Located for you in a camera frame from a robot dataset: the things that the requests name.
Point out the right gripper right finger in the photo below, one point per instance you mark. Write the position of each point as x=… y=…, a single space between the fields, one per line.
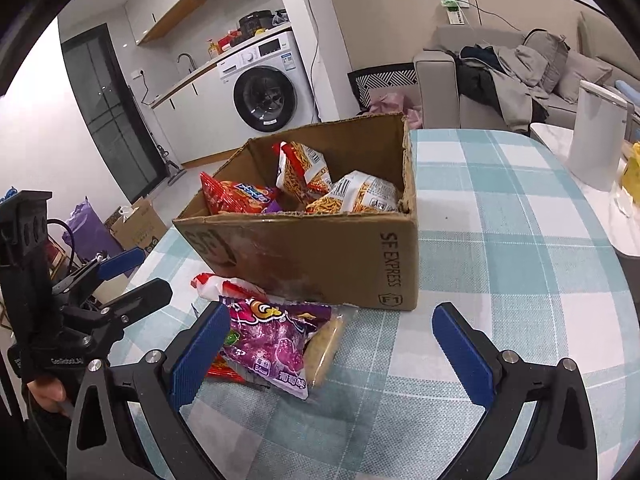
x=559 y=443

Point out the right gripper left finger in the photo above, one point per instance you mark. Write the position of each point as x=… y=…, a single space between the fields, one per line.
x=104 y=440

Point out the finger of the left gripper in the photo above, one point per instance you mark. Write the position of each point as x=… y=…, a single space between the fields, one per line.
x=107 y=326
x=107 y=267

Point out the red white snack bag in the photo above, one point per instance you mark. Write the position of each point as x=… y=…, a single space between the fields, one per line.
x=217 y=290

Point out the red orange chip bag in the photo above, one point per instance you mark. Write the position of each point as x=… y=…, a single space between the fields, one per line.
x=236 y=197

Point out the purple grape candy bag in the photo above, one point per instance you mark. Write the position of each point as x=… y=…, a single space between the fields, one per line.
x=269 y=340

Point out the white noodle snack bag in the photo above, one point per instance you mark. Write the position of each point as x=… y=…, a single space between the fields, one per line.
x=357 y=192

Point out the left hand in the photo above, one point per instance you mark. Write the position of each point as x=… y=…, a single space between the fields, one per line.
x=50 y=394

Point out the purple bag on floor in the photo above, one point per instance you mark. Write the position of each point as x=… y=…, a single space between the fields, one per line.
x=89 y=233

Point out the small cardboard box on floor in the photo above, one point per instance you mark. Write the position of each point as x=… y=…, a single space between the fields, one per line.
x=137 y=225

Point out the black glass door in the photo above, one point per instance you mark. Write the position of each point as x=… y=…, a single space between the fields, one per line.
x=112 y=117

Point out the round biscuit pack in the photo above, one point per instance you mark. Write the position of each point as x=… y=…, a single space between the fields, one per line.
x=322 y=349

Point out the teal plaid tablecloth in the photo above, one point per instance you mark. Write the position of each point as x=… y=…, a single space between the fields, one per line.
x=489 y=222

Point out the brown cardboard SF box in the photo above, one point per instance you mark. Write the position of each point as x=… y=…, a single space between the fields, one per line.
x=369 y=259

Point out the white washing machine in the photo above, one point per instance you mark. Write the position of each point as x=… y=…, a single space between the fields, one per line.
x=266 y=87

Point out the yellow plastic bag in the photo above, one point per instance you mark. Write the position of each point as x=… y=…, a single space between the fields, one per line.
x=630 y=180

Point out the white cylindrical appliance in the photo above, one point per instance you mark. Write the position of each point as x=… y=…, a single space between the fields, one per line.
x=602 y=122

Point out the black white patterned chair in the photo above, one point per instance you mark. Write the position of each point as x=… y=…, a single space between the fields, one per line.
x=369 y=83

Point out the pink cloth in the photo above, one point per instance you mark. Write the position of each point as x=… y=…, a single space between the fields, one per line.
x=396 y=102

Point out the grey clothes pile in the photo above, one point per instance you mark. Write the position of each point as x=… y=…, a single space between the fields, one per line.
x=515 y=82

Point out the grey sofa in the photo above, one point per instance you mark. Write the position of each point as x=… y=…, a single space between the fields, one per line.
x=600 y=54

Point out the wall power strip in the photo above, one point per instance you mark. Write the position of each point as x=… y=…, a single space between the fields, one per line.
x=455 y=11

